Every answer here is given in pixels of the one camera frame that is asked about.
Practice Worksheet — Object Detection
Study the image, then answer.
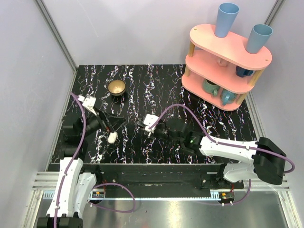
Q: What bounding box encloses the right blue plastic cup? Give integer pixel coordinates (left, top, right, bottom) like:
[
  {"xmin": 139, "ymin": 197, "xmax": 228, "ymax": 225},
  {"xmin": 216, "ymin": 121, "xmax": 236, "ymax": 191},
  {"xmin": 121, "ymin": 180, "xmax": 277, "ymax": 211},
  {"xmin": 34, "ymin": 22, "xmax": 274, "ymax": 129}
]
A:
[{"xmin": 246, "ymin": 24, "xmax": 273, "ymax": 54}]

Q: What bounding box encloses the pink mug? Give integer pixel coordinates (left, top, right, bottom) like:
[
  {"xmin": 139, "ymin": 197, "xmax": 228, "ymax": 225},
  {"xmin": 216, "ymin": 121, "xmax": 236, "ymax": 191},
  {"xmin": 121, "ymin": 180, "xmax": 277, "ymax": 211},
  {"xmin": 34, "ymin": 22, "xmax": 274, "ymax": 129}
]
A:
[{"xmin": 217, "ymin": 58, "xmax": 228, "ymax": 67}]

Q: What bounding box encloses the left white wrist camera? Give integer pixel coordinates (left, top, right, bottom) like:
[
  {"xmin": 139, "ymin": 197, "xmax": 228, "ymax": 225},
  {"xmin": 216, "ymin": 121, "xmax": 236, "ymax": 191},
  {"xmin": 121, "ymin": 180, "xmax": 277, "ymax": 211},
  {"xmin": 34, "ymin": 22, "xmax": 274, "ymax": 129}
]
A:
[{"xmin": 77, "ymin": 95, "xmax": 97, "ymax": 116}]

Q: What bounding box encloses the blue plastic cup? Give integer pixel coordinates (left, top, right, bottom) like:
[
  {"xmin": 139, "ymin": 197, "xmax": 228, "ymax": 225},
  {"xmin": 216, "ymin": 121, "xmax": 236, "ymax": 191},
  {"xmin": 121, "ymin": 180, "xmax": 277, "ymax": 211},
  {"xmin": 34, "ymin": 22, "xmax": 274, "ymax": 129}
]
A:
[
  {"xmin": 215, "ymin": 2, "xmax": 239, "ymax": 38},
  {"xmin": 246, "ymin": 24, "xmax": 273, "ymax": 54}
]

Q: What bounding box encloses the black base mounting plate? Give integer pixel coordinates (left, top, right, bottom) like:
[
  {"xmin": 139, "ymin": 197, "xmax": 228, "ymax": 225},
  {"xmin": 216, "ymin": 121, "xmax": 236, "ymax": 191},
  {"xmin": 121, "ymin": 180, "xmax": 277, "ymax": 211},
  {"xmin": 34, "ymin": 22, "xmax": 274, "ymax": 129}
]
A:
[{"xmin": 49, "ymin": 164, "xmax": 231, "ymax": 198}]

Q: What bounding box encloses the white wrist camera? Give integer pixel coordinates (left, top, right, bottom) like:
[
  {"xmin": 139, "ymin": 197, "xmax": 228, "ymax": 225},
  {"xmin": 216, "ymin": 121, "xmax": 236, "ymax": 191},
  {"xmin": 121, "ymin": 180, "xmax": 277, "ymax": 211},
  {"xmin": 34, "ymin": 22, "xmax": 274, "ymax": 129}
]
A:
[
  {"xmin": 77, "ymin": 95, "xmax": 97, "ymax": 116},
  {"xmin": 143, "ymin": 114, "xmax": 158, "ymax": 137}
]

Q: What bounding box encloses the brown ceramic bowl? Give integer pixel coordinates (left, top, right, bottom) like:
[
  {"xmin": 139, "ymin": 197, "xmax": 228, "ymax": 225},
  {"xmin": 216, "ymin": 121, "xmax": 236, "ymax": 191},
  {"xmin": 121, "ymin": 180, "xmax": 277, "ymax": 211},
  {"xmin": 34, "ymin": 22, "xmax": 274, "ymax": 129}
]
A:
[{"xmin": 108, "ymin": 80, "xmax": 126, "ymax": 96}]

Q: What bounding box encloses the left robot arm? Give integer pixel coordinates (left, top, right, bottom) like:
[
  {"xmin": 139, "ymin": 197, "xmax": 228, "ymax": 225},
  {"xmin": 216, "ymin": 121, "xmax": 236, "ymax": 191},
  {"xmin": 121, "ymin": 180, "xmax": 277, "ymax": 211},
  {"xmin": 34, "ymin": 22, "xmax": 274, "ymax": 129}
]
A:
[{"xmin": 36, "ymin": 111, "xmax": 126, "ymax": 228}]

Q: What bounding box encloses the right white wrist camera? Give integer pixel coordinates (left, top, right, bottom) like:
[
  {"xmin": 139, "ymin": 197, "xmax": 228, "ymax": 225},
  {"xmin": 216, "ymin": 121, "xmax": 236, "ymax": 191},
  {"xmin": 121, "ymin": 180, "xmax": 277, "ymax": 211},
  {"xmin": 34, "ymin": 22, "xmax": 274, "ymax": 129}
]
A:
[{"xmin": 143, "ymin": 114, "xmax": 158, "ymax": 137}]

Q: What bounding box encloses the pink three-tier shelf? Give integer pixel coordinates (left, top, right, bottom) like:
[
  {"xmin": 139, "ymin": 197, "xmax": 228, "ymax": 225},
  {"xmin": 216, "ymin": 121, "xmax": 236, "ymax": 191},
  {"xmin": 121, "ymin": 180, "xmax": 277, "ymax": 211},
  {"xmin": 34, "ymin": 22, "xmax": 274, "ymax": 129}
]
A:
[{"xmin": 181, "ymin": 24, "xmax": 272, "ymax": 111}]

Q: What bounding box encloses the left blue plastic cup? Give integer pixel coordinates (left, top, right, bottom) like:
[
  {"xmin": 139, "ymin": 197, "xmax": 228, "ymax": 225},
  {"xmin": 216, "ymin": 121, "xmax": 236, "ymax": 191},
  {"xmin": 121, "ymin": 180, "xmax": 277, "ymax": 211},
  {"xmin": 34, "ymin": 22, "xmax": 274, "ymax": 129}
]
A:
[{"xmin": 215, "ymin": 2, "xmax": 239, "ymax": 38}]

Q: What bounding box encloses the green ceramic mug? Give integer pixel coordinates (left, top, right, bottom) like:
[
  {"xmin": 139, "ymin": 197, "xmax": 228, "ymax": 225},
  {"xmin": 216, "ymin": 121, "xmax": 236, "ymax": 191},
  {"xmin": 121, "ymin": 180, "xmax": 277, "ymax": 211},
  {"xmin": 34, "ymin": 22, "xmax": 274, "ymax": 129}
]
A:
[{"xmin": 203, "ymin": 79, "xmax": 220, "ymax": 96}]

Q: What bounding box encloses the dark blue mug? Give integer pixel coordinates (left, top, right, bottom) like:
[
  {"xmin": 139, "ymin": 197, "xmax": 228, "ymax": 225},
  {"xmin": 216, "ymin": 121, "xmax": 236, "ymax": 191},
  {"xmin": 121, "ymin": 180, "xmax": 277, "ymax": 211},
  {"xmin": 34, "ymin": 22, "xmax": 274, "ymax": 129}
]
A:
[{"xmin": 236, "ymin": 66, "xmax": 254, "ymax": 77}]

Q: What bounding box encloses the white earbud charging case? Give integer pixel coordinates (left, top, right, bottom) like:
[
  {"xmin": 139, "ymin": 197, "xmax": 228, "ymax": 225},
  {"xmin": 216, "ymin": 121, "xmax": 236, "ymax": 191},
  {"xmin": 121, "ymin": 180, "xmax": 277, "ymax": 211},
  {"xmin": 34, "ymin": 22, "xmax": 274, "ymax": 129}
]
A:
[{"xmin": 107, "ymin": 132, "xmax": 118, "ymax": 144}]

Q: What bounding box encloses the light blue ceramic mug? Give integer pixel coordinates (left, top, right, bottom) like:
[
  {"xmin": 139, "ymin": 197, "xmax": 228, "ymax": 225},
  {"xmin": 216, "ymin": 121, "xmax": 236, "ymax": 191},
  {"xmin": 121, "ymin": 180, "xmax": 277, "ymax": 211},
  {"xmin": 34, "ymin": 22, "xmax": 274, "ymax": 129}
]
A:
[{"xmin": 220, "ymin": 89, "xmax": 237, "ymax": 105}]

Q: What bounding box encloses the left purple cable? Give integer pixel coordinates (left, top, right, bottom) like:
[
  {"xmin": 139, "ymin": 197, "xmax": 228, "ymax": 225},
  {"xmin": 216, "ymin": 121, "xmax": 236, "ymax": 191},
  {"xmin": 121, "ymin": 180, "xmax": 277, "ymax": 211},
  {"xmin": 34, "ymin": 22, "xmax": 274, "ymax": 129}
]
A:
[{"xmin": 53, "ymin": 92, "xmax": 136, "ymax": 228}]

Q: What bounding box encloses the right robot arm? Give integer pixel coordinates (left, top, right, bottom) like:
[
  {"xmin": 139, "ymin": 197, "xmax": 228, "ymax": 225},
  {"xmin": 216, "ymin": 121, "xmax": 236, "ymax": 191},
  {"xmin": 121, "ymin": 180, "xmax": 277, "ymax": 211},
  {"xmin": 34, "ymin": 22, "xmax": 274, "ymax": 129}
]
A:
[{"xmin": 136, "ymin": 114, "xmax": 286, "ymax": 188}]

